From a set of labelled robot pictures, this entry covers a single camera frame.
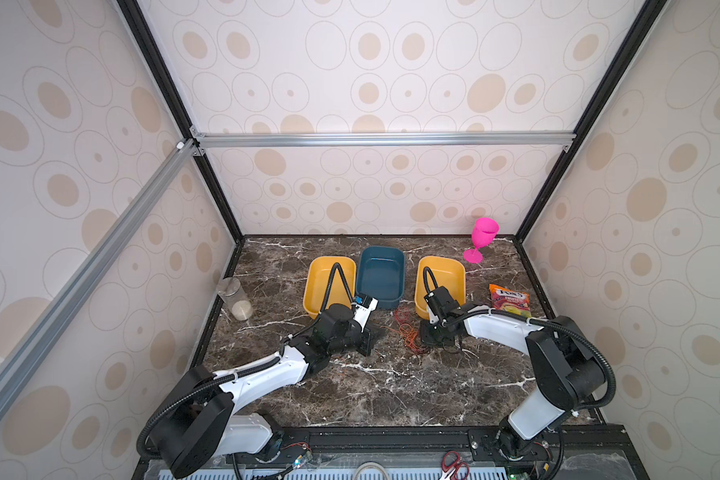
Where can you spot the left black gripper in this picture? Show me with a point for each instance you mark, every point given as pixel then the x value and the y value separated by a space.
pixel 365 347

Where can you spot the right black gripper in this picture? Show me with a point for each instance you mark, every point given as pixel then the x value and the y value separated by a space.
pixel 426 339

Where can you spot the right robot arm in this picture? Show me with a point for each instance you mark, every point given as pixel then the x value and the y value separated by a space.
pixel 570 372

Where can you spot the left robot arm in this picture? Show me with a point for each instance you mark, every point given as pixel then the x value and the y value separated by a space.
pixel 200 418

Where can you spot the right yellow plastic bin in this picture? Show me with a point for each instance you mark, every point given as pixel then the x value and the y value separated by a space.
pixel 449 273

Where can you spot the yellow plastic bin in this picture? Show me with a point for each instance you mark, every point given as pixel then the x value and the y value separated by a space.
pixel 449 273
pixel 317 281

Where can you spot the left yellow plastic bin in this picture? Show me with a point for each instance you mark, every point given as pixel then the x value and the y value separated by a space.
pixel 317 281

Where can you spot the colourful snack bag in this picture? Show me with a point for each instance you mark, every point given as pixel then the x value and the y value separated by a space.
pixel 512 301

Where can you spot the teal plastic bin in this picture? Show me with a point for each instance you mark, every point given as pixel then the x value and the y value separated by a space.
pixel 381 275

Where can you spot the pink plastic goblet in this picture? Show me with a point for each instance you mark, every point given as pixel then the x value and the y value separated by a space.
pixel 483 234

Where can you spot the clear jar with white powder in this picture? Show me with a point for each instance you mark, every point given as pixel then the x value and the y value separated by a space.
pixel 235 298

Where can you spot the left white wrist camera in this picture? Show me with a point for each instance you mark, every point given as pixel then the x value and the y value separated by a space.
pixel 364 305

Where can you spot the red handled scissors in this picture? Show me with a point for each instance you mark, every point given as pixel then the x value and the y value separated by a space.
pixel 453 467

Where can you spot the horizontal aluminium rail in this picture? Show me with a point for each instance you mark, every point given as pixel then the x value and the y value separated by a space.
pixel 401 139

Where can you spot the diagonal aluminium rail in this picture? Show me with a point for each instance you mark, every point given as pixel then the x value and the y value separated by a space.
pixel 25 359

